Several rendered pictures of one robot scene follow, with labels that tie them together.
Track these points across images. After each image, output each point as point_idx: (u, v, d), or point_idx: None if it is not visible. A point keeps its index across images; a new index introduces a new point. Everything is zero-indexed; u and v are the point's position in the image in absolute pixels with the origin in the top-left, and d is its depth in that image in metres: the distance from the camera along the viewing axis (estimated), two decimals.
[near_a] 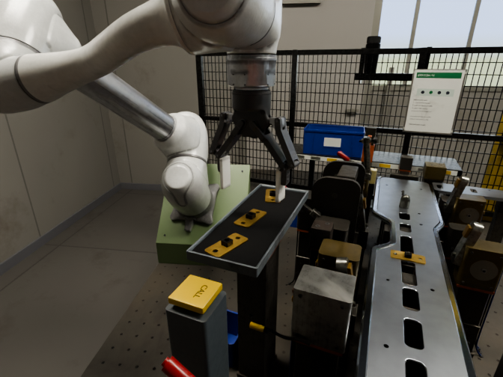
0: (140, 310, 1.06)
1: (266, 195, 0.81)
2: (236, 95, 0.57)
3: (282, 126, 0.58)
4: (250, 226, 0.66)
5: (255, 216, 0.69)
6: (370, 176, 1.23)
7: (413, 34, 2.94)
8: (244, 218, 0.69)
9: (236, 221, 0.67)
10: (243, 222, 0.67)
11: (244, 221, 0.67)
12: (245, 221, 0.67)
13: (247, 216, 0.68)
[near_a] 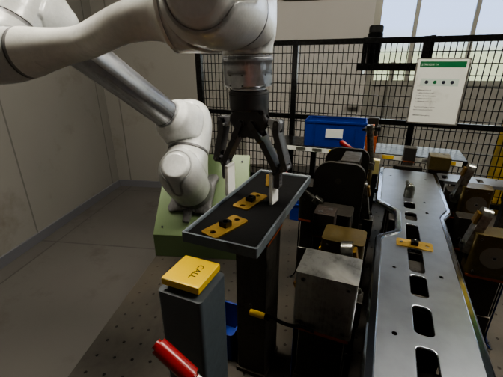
0: (136, 302, 1.03)
1: (267, 179, 0.77)
2: (234, 96, 0.56)
3: (280, 129, 0.58)
4: (250, 209, 0.62)
5: (255, 199, 0.66)
6: (373, 165, 1.19)
7: (415, 28, 2.90)
8: (243, 200, 0.65)
9: (235, 203, 0.64)
10: (242, 204, 0.64)
11: (243, 203, 0.64)
12: (244, 204, 0.64)
13: (246, 199, 0.65)
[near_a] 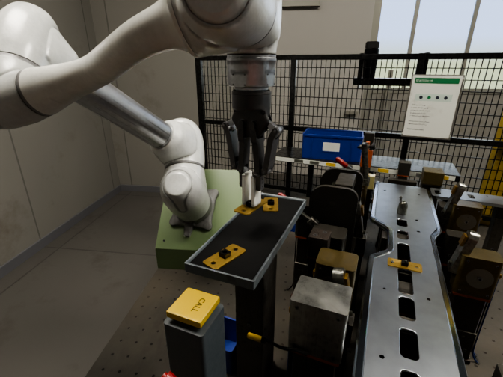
0: (139, 316, 1.07)
1: (265, 204, 0.81)
2: (236, 95, 0.57)
3: (276, 137, 0.59)
4: (251, 213, 0.64)
5: (256, 204, 0.68)
6: (368, 182, 1.24)
7: (412, 37, 2.95)
8: (244, 206, 0.68)
9: (236, 209, 0.66)
10: (243, 209, 0.66)
11: (244, 209, 0.66)
12: (245, 209, 0.66)
13: (247, 204, 0.67)
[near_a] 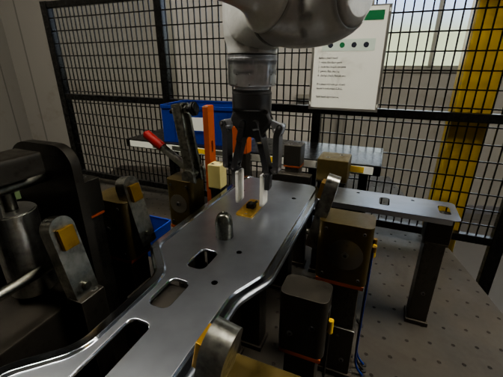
0: None
1: None
2: (239, 95, 0.57)
3: (281, 133, 0.59)
4: (254, 215, 0.65)
5: (255, 206, 0.68)
6: (192, 175, 0.68)
7: (373, 1, 2.39)
8: (245, 208, 0.67)
9: (238, 212, 0.66)
10: (245, 212, 0.66)
11: (245, 211, 0.66)
12: (246, 212, 0.66)
13: (248, 206, 0.67)
